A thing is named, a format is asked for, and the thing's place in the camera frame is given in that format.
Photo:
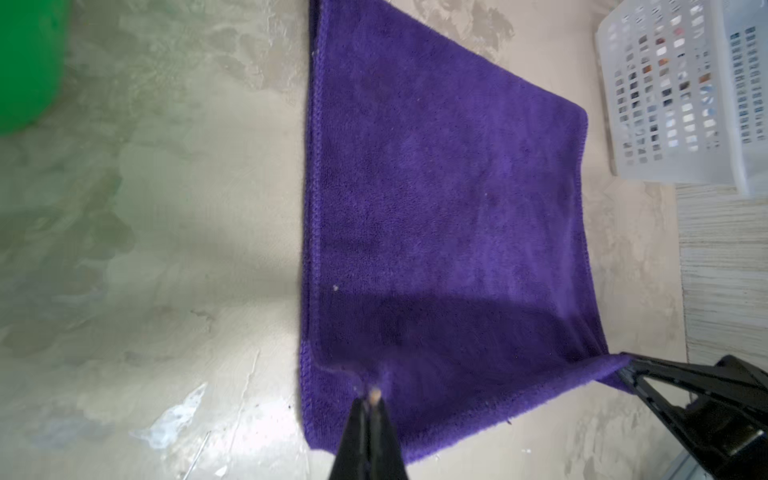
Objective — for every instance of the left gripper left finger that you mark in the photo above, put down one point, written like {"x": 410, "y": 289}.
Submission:
{"x": 352, "y": 458}

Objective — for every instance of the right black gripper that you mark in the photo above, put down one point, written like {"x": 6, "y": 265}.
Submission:
{"x": 724, "y": 428}

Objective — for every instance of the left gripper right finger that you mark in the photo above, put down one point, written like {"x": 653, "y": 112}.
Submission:
{"x": 384, "y": 453}

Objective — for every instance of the green plastic basket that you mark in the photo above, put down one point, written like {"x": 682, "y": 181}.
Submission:
{"x": 33, "y": 44}

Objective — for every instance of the purple towel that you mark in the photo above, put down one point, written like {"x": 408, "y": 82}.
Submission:
{"x": 445, "y": 253}

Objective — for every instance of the white plastic basket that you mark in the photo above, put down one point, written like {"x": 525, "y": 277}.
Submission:
{"x": 686, "y": 91}

